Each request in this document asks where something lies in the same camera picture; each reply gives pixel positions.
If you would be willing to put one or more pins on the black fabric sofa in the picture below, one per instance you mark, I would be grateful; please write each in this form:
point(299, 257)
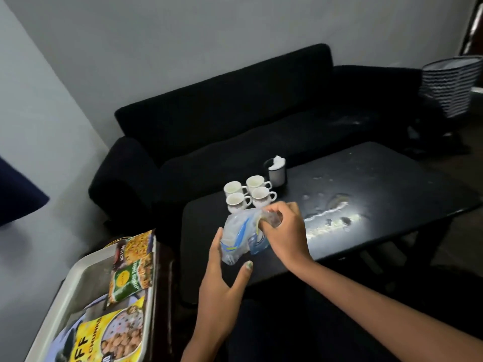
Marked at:
point(226, 128)

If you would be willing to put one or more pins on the patterned white cup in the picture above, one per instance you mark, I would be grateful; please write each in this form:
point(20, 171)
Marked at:
point(261, 196)
point(237, 201)

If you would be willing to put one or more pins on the plain white cup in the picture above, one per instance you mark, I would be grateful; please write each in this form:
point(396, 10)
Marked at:
point(233, 187)
point(256, 181)

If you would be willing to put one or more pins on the dark brown glossy side table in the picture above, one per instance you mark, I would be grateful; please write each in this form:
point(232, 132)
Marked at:
point(164, 297)

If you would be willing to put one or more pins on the maroon mixture snack packet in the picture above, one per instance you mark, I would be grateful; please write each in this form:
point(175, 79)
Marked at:
point(134, 246)

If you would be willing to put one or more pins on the white tray with printed base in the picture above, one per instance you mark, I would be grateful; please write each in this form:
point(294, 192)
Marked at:
point(75, 275)

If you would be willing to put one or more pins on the stack of white napkins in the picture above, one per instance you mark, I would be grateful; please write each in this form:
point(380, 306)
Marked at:
point(278, 162)

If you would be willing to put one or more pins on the black mug with tissue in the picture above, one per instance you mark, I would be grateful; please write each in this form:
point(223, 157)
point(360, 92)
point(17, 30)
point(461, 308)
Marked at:
point(277, 177)

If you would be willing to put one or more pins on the yellow soya chunks packet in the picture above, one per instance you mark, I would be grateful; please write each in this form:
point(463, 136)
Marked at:
point(109, 335)

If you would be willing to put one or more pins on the black table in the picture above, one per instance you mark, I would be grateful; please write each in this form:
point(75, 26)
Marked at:
point(396, 177)

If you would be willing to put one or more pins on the green snacks packet yellow circle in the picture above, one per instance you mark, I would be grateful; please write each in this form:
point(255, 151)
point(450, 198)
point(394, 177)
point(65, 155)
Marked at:
point(130, 278)

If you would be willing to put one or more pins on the person's left hand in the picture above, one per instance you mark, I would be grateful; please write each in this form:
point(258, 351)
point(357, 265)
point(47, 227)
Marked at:
point(219, 297)

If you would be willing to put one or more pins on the black white zigzag bag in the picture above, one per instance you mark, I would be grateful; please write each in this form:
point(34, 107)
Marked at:
point(451, 86)

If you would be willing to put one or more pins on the person's right forearm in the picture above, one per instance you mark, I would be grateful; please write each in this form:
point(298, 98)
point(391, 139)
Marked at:
point(377, 312)

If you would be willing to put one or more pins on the clear zip bag blue seal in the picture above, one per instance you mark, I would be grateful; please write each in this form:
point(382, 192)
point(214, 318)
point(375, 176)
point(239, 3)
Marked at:
point(241, 237)

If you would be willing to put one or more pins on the navy blue curtain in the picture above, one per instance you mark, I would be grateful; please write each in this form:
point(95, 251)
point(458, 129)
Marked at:
point(19, 192)

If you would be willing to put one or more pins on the person's right hand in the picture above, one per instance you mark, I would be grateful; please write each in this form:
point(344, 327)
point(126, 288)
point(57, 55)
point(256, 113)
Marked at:
point(288, 237)

